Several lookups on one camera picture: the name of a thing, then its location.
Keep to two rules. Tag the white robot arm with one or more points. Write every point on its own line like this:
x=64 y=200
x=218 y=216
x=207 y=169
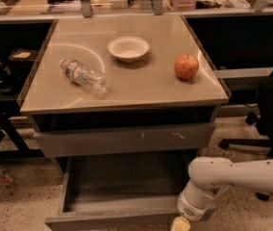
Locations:
x=209 y=177

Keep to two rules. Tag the black desk frame left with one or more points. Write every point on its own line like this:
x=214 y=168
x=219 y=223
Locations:
x=10 y=86

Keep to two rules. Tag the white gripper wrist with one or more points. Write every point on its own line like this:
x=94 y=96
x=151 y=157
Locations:
x=192 y=210

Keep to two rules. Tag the black office chair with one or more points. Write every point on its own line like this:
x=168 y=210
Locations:
x=271 y=119

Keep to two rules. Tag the grey top drawer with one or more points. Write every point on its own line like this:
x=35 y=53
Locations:
x=124 y=139

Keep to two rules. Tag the clear plastic water bottle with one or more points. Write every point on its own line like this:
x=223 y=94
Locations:
x=91 y=79

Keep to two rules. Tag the red apple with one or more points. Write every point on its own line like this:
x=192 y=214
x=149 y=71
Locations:
x=186 y=66

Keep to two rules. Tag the white paper bowl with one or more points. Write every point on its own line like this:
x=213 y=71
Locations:
x=128 y=49

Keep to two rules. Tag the small bottle on floor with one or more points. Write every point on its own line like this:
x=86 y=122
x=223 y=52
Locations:
x=5 y=177

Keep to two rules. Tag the grey drawer cabinet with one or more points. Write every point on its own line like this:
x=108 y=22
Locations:
x=144 y=93

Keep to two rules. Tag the grey drawer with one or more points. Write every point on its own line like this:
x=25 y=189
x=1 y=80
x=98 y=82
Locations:
x=124 y=139
x=120 y=190

